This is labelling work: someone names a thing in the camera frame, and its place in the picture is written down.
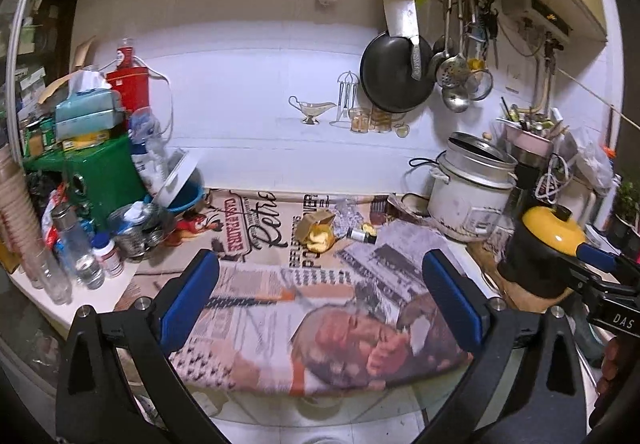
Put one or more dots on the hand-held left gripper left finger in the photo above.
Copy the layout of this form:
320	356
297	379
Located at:
187	304

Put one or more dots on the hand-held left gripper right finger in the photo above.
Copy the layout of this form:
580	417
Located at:
452	304

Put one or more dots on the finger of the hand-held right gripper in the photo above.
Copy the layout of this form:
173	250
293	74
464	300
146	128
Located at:
595	256
597	286

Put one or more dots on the person's right hand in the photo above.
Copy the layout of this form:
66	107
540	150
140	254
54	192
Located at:
612	369

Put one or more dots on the wooden cutting board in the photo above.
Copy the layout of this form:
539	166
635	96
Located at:
487	271

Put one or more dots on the black pot yellow lid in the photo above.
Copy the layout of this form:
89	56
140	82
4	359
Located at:
550	229

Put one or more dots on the white kettle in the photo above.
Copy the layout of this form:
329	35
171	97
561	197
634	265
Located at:
575	199

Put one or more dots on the potted green plant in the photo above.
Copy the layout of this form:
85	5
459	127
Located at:
627	204

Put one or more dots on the printed tablecloth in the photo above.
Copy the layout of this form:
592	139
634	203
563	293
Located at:
260	304

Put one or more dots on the glass jar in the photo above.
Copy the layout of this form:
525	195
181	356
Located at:
135	234

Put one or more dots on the white pill bottle blue cap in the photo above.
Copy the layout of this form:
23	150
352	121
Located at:
109	256

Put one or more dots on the white rice cooker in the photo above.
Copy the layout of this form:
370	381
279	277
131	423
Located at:
465	209

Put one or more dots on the clear plastic bag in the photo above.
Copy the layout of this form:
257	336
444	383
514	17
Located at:
592	159

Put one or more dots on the blue basin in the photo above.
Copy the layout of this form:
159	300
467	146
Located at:
187	201

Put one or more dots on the black cooking pot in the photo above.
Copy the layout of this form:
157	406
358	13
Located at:
530	169

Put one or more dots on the small yellow piece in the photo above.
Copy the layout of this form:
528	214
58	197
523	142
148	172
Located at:
369	227

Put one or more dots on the small dark glass bottle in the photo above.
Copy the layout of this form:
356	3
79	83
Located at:
362	235

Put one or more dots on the brown packet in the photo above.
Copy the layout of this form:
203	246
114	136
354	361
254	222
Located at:
381	209

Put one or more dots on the clear water bottle steel lid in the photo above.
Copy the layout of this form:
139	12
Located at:
80	249

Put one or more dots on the pink utensil holder bowl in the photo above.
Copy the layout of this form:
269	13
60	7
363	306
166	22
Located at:
530	144

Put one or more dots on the clear plastic wrapper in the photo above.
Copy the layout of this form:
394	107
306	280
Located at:
347	214

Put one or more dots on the clear glass bottle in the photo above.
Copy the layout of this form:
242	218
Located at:
50	279

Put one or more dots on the yellow crumpled wrapper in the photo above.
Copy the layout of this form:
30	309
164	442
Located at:
315	229

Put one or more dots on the green plastic box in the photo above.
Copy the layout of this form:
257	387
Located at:
110	174

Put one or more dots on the bagged white bottle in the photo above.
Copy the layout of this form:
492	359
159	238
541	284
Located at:
147	154

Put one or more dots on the red snack packet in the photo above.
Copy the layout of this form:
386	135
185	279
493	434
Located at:
50	224

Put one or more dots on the stack of brown cups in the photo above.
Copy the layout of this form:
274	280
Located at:
17	214

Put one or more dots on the teal tissue box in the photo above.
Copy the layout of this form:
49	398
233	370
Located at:
85	114

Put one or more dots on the red plastic container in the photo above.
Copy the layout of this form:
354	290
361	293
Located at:
132	89

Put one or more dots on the steel slotted skimmer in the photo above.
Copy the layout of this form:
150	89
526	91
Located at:
452	72

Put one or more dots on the black wok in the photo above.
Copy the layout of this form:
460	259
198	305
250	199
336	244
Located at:
390	79

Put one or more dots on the grey water heater unit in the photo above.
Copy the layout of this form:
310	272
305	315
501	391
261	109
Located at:
535	12

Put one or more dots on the brown cardboard piece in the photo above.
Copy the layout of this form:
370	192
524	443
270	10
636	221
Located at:
52	88

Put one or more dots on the black scissors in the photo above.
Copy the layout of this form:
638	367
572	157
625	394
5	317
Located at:
491	19

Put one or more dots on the dark glass cabinet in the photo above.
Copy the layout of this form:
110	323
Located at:
40	49

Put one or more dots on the steel cleaver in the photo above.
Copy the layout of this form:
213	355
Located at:
400	9

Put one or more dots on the jars wall sticker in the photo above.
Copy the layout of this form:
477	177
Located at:
377	122

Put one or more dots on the white wall socket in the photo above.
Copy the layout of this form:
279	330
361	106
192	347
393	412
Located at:
513	77

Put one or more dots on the gravy boat wall sticker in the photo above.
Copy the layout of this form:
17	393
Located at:
310	110

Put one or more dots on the utensil rack wall sticker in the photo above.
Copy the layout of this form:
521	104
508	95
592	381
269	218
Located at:
345	99

